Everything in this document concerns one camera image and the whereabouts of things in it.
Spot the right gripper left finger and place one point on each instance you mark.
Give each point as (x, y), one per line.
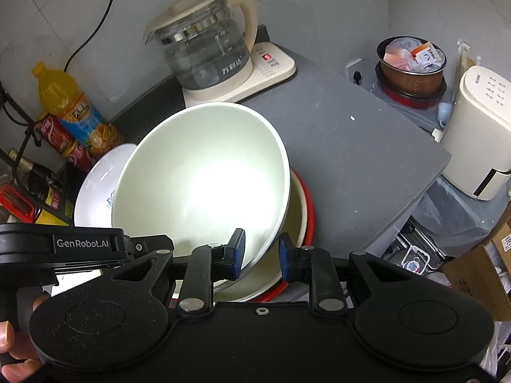
(206, 265)

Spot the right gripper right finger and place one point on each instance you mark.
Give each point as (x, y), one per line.
(312, 266)

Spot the pale green bowl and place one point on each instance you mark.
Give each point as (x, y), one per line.
(201, 174)
(243, 289)

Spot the red and black bowl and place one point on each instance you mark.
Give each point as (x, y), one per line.
(299, 225)

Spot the white deep plate blue print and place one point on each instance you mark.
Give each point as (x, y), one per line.
(94, 203)

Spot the person's left hand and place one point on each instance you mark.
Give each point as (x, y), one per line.
(19, 346)

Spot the red cola can lower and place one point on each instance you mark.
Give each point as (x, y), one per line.
(80, 157)

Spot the red cola can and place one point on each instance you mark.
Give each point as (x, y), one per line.
(80, 157)
(54, 133)

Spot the cardboard box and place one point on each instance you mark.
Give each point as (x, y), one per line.
(484, 273)

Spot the red pot lid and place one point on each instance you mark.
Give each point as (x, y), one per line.
(414, 101)

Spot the white air fryer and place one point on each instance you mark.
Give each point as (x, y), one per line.
(477, 135)

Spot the red cola can upper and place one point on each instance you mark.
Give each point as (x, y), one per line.
(54, 133)

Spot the light blue cup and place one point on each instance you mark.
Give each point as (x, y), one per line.
(443, 112)

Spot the orange juice bottle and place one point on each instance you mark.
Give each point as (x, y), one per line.
(61, 96)

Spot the brown pot with packets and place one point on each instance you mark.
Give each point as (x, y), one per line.
(411, 66)

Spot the glass electric kettle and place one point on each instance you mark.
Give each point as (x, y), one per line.
(207, 43)

